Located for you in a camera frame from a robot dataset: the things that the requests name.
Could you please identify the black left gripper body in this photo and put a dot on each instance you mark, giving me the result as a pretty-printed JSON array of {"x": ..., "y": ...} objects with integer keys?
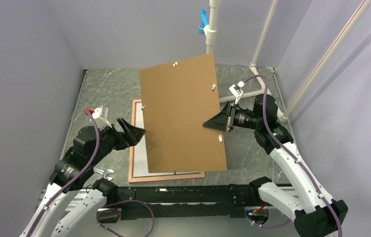
[{"x": 111, "y": 139}]

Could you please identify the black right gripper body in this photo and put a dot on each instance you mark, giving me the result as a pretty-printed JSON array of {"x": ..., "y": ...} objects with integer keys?
[{"x": 243, "y": 118}]

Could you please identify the glossy photo with white borders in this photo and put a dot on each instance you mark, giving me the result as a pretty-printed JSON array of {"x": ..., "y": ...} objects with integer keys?
[{"x": 137, "y": 114}]

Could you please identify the red wooden picture frame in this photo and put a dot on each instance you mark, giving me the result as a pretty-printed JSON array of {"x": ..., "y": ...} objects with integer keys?
[{"x": 138, "y": 171}]

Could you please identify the brown cardboard backing board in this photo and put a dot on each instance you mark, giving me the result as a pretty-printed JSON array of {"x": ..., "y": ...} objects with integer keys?
[{"x": 177, "y": 98}]

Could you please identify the white PVC pipe stand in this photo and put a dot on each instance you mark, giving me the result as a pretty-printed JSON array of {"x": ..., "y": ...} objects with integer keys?
[{"x": 281, "y": 23}]

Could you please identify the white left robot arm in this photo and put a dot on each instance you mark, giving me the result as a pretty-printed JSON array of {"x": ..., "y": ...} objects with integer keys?
[{"x": 69, "y": 176}]

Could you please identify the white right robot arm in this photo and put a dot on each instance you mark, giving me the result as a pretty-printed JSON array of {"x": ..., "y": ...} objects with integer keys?
[{"x": 314, "y": 212}]

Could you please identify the silver open-end wrench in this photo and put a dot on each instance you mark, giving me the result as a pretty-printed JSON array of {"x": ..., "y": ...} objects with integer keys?
[{"x": 106, "y": 174}]

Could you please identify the blue pipe fitting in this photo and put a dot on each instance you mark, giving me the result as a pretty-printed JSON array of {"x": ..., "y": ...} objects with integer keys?
[{"x": 204, "y": 22}]

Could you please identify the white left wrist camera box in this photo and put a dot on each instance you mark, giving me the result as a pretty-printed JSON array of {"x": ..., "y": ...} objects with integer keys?
[{"x": 100, "y": 115}]

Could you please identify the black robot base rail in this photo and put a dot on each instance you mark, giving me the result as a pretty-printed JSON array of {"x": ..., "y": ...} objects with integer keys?
[{"x": 132, "y": 203}]

